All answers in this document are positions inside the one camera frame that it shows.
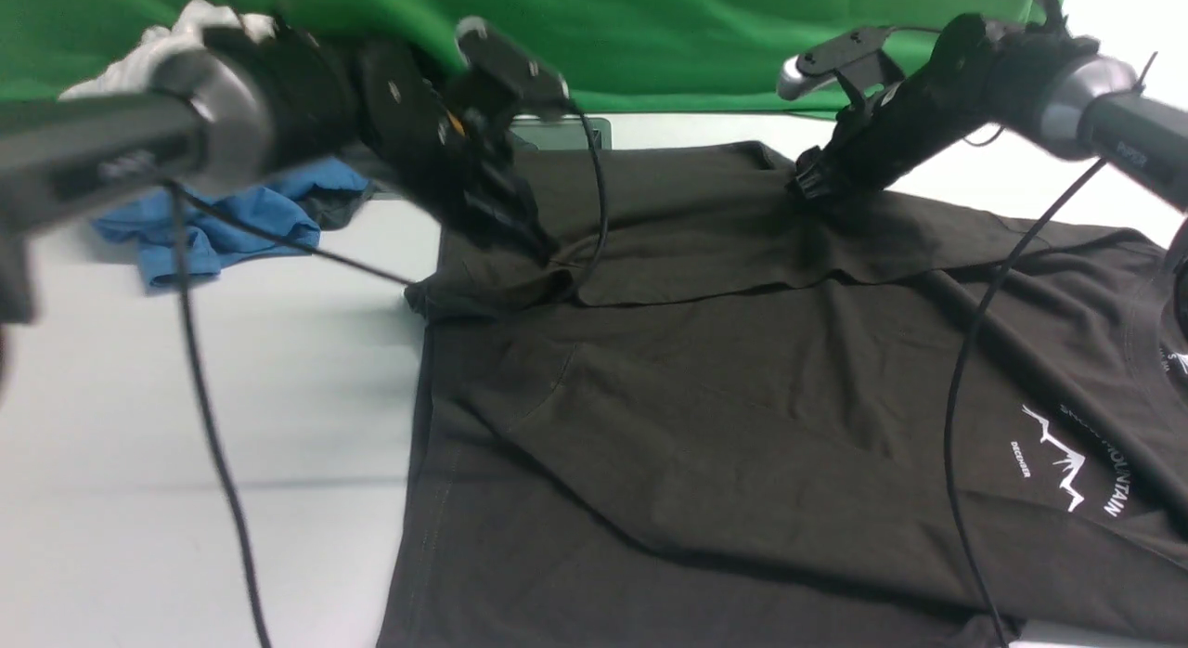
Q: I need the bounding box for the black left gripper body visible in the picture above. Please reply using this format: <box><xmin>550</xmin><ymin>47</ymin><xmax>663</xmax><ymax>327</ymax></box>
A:
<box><xmin>369</xmin><ymin>99</ymin><xmax>538</xmax><ymax>237</ymax></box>

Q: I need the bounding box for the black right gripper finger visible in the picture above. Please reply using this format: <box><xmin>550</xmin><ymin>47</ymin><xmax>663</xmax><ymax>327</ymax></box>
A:
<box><xmin>786</xmin><ymin>146</ymin><xmax>836</xmax><ymax>203</ymax></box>

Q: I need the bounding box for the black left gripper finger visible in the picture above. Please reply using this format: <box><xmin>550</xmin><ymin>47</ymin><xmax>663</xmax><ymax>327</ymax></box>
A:
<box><xmin>465</xmin><ymin>197</ymin><xmax>560</xmax><ymax>264</ymax></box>

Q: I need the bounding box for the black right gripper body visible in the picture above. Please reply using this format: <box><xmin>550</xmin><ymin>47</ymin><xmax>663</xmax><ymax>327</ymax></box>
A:
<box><xmin>816</xmin><ymin>54</ymin><xmax>994</xmax><ymax>196</ymax></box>

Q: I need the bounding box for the dark gray long-sleeved shirt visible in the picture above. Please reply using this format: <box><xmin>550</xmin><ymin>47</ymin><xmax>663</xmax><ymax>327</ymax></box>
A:
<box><xmin>378</xmin><ymin>143</ymin><xmax>1184</xmax><ymax>647</ymax></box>

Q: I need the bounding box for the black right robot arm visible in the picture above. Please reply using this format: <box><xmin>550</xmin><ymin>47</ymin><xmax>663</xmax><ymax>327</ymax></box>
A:
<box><xmin>776</xmin><ymin>0</ymin><xmax>1187</xmax><ymax>212</ymax></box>

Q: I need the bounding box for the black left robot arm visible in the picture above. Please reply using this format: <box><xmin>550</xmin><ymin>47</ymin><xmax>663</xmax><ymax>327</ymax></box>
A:
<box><xmin>1</xmin><ymin>17</ymin><xmax>575</xmax><ymax>325</ymax></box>

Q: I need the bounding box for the dark gray crumpled garment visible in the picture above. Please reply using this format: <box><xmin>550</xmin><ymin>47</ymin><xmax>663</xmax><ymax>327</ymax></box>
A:
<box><xmin>297</xmin><ymin>183</ymin><xmax>378</xmax><ymax>232</ymax></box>

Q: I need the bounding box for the green backdrop cloth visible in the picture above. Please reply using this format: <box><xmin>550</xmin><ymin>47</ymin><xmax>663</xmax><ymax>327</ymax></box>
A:
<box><xmin>1</xmin><ymin>0</ymin><xmax>1043</xmax><ymax>112</ymax></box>

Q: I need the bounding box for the blue crumpled garment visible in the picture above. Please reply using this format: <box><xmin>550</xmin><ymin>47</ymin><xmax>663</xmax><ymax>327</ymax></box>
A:
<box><xmin>91</xmin><ymin>159</ymin><xmax>375</xmax><ymax>292</ymax></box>

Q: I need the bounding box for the white crumpled garment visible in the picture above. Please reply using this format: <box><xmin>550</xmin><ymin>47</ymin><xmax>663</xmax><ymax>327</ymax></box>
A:
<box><xmin>59</xmin><ymin>0</ymin><xmax>277</xmax><ymax>99</ymax></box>

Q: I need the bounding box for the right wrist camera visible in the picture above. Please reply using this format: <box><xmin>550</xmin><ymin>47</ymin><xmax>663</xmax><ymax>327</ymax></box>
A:
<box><xmin>776</xmin><ymin>27</ymin><xmax>906</xmax><ymax>106</ymax></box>

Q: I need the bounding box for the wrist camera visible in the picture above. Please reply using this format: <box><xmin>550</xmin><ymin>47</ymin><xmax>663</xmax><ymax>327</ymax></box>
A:
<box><xmin>455</xmin><ymin>15</ymin><xmax>571</xmax><ymax>121</ymax></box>
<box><xmin>776</xmin><ymin>27</ymin><xmax>906</xmax><ymax>106</ymax></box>

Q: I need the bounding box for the gray table cable hatch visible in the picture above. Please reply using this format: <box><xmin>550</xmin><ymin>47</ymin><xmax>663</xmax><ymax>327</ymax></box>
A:
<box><xmin>510</xmin><ymin>117</ymin><xmax>613</xmax><ymax>150</ymax></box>

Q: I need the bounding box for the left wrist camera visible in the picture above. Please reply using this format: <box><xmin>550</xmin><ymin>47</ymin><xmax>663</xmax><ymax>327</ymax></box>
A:
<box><xmin>455</xmin><ymin>15</ymin><xmax>571</xmax><ymax>121</ymax></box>

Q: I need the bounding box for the black left camera cable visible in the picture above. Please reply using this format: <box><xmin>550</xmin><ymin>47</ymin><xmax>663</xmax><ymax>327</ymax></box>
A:
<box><xmin>168</xmin><ymin>111</ymin><xmax>609</xmax><ymax>648</ymax></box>

